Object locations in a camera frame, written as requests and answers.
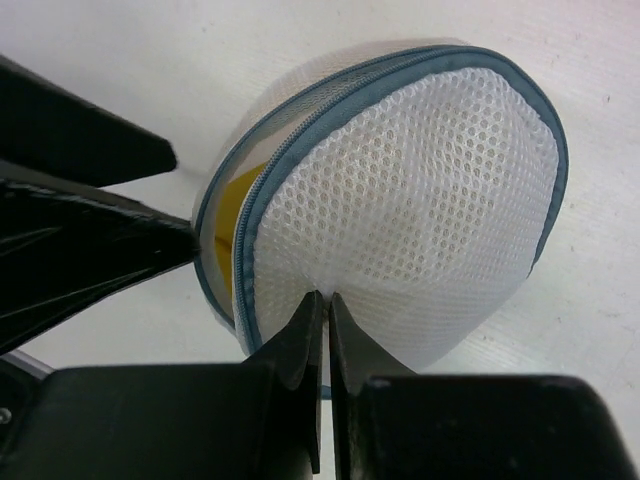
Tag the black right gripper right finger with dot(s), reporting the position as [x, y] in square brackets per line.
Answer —
[392, 423]

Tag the yellow bra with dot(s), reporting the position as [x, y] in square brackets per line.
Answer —
[226, 219]

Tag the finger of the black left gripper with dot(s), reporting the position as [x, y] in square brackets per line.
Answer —
[50, 130]
[63, 250]

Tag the aluminium frame rail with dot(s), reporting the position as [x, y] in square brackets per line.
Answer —
[21, 374]

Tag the white mesh laundry bag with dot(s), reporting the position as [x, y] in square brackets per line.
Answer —
[418, 179]

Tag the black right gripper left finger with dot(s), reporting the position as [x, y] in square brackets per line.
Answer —
[257, 419]

